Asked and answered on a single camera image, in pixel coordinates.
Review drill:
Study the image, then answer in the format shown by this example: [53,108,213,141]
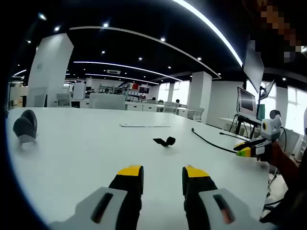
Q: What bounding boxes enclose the white desk power strip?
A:
[119,123,171,128]

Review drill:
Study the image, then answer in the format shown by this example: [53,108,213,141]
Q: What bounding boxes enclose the black Velcro strap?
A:
[153,136,176,148]

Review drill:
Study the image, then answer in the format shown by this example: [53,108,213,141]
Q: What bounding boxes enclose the person's right hand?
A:
[260,141,283,165]

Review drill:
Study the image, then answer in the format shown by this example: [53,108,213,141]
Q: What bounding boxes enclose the person's dark clothing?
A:
[260,186,298,224]

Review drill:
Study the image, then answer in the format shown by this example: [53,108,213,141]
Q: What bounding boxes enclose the white square pillar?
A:
[25,33,74,108]
[187,71,213,123]

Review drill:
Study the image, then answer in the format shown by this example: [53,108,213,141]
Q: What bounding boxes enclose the black charging cable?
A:
[191,128,251,154]

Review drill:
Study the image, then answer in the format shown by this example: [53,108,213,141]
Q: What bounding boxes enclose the storage shelf rack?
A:
[124,82,151,103]

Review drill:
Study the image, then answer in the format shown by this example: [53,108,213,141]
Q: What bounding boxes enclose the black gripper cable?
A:
[280,126,288,152]

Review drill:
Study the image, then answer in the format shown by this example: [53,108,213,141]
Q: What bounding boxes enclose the white office chair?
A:
[163,101,179,114]
[191,107,205,121]
[56,92,72,107]

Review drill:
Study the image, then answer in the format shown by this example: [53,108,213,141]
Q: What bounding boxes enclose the white desk partition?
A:
[89,92,126,111]

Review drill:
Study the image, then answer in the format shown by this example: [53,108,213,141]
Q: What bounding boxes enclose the white framed monitor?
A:
[236,86,257,118]

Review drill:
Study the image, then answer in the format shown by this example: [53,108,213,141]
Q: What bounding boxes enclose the white tall appliance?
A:
[72,82,87,101]

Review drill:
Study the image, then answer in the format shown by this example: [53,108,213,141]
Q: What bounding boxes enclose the white low cabinets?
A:
[124,102,159,112]

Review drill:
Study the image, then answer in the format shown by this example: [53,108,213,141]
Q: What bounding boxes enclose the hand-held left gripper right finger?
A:
[182,164,276,230]

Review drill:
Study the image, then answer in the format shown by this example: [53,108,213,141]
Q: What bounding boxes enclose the white side table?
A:
[217,116,262,126]

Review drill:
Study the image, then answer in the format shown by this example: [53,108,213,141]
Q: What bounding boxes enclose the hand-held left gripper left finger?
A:
[51,164,145,230]

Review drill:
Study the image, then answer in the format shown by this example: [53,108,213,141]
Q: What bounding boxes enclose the white desk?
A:
[6,106,271,230]

